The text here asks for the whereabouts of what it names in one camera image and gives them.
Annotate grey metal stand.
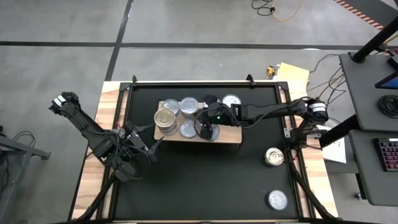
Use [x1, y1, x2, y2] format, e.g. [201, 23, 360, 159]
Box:
[0, 126, 52, 224]

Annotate teal snack tuna can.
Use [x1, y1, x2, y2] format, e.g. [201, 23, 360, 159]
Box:
[221, 93, 243, 108]

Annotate white paper sheet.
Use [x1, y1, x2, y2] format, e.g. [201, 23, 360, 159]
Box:
[321, 136, 348, 165]

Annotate pale-lid can white blue label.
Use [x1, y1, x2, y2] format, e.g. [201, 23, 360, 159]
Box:
[154, 107, 177, 128]

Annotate yellow paper pad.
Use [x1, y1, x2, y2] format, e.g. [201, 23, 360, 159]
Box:
[276, 62, 310, 86]

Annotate black metal rig frame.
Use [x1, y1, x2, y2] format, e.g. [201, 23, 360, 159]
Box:
[67, 74, 340, 224]

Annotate backlit black keyboard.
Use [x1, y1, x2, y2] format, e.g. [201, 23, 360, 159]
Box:
[372, 136, 398, 172]

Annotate yellow extension cable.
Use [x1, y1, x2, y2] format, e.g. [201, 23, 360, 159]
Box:
[270, 0, 304, 22]

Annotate coiled black cable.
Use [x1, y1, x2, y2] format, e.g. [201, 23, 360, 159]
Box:
[377, 94, 398, 119]

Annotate black floor cable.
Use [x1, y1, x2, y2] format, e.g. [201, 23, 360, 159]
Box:
[308, 53, 341, 74]
[251, 0, 276, 17]

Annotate silver tuna can blue label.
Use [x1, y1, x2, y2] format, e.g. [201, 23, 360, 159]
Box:
[179, 119, 198, 139]
[267, 189, 289, 211]

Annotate tuna can bright blue label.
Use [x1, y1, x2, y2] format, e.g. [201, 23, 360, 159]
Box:
[161, 98, 181, 116]

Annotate monitor with blue screen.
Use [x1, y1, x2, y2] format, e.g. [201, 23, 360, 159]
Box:
[374, 70, 398, 91]

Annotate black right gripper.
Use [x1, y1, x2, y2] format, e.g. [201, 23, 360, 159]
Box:
[198, 104, 241, 140]

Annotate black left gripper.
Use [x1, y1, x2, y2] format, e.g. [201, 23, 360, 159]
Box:
[124, 123, 165, 165]

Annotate silver pull-tab tuna can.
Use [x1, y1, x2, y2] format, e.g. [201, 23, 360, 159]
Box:
[200, 123, 220, 141]

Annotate grey desk panel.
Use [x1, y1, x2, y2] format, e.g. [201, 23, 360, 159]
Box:
[348, 129, 398, 207]
[338, 52, 398, 131]

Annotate wooden shelf black metal legs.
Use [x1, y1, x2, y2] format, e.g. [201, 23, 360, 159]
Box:
[154, 100, 243, 144]

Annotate black table mat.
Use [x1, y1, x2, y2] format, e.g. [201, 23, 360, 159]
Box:
[113, 86, 300, 220]

